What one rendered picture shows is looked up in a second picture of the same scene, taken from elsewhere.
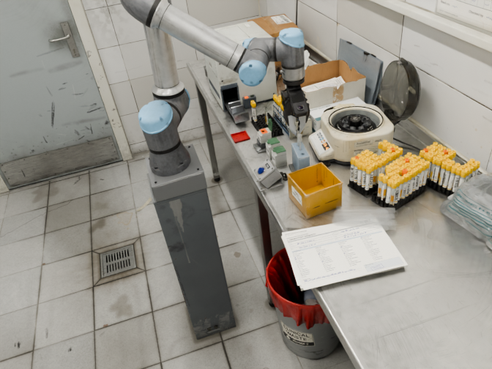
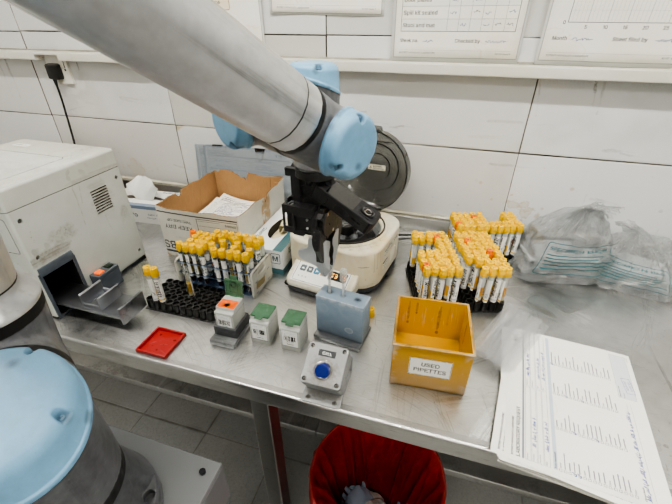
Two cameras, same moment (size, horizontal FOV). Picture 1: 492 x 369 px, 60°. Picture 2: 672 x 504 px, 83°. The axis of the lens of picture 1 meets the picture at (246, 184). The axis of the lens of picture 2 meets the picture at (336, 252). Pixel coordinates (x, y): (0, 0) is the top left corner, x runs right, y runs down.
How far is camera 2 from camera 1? 1.11 m
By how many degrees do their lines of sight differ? 49
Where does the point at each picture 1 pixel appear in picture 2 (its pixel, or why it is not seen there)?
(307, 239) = (529, 425)
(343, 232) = (530, 373)
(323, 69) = (201, 189)
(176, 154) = (130, 486)
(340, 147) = (369, 266)
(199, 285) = not seen: outside the picture
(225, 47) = (288, 70)
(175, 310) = not seen: outside the picture
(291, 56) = not seen: hidden behind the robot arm
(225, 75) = (40, 243)
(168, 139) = (102, 465)
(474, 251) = (605, 299)
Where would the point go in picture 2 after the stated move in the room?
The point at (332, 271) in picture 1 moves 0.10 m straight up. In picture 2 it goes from (627, 443) to (656, 400)
